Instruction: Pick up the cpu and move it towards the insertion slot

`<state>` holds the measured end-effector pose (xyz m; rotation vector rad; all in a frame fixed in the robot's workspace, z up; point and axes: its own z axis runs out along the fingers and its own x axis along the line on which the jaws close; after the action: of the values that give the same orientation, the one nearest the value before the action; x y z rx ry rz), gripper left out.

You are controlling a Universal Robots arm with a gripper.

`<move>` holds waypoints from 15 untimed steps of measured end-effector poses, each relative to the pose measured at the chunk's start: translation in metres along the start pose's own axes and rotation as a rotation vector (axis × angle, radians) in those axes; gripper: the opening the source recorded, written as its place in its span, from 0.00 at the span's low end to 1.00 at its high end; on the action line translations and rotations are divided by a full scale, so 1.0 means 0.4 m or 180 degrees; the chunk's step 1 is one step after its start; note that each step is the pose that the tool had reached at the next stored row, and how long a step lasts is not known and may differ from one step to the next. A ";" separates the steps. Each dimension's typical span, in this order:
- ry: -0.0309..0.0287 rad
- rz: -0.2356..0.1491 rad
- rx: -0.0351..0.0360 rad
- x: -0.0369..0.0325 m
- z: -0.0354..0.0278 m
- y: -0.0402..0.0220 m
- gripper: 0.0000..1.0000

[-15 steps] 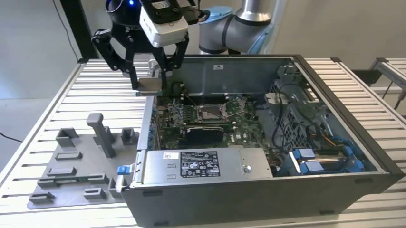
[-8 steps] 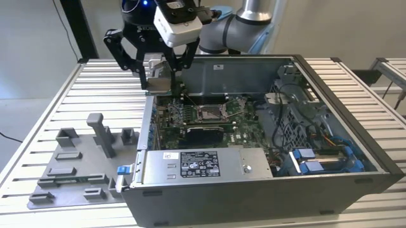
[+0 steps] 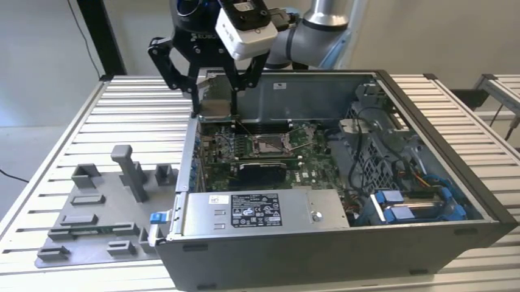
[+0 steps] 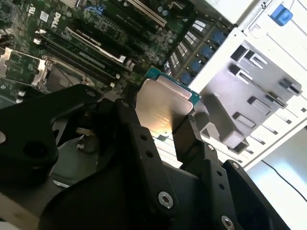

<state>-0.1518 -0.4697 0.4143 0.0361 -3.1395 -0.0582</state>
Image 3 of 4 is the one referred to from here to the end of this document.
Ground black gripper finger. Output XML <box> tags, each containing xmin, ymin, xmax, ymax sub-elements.
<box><xmin>227</xmin><ymin>52</ymin><xmax>271</xmax><ymax>118</ymax></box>
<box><xmin>145</xmin><ymin>36</ymin><xmax>201</xmax><ymax>118</ymax></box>

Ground silver square cpu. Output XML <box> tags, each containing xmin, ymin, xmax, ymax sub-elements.
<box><xmin>199</xmin><ymin>99</ymin><xmax>236</xmax><ymax>119</ymax></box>

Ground black ram slot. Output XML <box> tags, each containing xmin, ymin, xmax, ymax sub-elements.
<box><xmin>235</xmin><ymin>119</ymin><xmax>294</xmax><ymax>127</ymax></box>
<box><xmin>232</xmin><ymin>153</ymin><xmax>302</xmax><ymax>161</ymax></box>

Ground cpu socket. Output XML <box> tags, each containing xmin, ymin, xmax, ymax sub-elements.
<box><xmin>251</xmin><ymin>136</ymin><xmax>291</xmax><ymax>155</ymax></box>

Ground metal socket cover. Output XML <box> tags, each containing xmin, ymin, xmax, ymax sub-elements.
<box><xmin>251</xmin><ymin>130</ymin><xmax>292</xmax><ymax>142</ymax></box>

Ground black graphics card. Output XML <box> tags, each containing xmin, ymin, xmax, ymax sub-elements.
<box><xmin>228</xmin><ymin>160</ymin><xmax>290</xmax><ymax>186</ymax></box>

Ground green motherboard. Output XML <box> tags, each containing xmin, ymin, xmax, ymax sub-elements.
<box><xmin>197</xmin><ymin>118</ymin><xmax>355</xmax><ymax>193</ymax></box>

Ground grey drive cage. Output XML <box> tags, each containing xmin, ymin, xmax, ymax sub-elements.
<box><xmin>326</xmin><ymin>82</ymin><xmax>447</xmax><ymax>198</ymax></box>

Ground silver power supply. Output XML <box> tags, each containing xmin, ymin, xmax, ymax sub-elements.
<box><xmin>180</xmin><ymin>189</ymin><xmax>351</xmax><ymax>237</ymax></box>

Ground grey parts rack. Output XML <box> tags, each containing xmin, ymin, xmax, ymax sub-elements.
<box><xmin>34</xmin><ymin>144</ymin><xmax>180</xmax><ymax>269</ymax></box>

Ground hard disk in blue carrier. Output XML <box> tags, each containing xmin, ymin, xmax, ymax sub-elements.
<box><xmin>379</xmin><ymin>203</ymin><xmax>469</xmax><ymax>226</ymax></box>
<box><xmin>370</xmin><ymin>188</ymin><xmax>453</xmax><ymax>208</ymax></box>

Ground black open pc case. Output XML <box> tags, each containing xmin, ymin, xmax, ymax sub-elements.
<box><xmin>156</xmin><ymin>69</ymin><xmax>518</xmax><ymax>290</ymax></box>

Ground aluminium side table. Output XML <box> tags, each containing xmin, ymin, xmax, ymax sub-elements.
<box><xmin>473</xmin><ymin>72</ymin><xmax>520</xmax><ymax>144</ymax></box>

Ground black upright post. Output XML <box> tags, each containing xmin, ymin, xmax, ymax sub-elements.
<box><xmin>76</xmin><ymin>0</ymin><xmax>128</xmax><ymax>77</ymax></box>

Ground thin black wall cable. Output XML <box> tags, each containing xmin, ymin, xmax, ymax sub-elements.
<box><xmin>65</xmin><ymin>0</ymin><xmax>101</xmax><ymax>77</ymax></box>

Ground silver metal bracket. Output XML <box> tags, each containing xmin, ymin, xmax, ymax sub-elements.
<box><xmin>338</xmin><ymin>118</ymin><xmax>370</xmax><ymax>135</ymax></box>

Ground black floor cable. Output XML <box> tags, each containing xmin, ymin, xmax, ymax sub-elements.
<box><xmin>0</xmin><ymin>168</ymin><xmax>29</xmax><ymax>184</ymax></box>

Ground red and yellow wires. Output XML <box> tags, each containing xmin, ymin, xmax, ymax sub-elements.
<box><xmin>411</xmin><ymin>172</ymin><xmax>442</xmax><ymax>190</ymax></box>

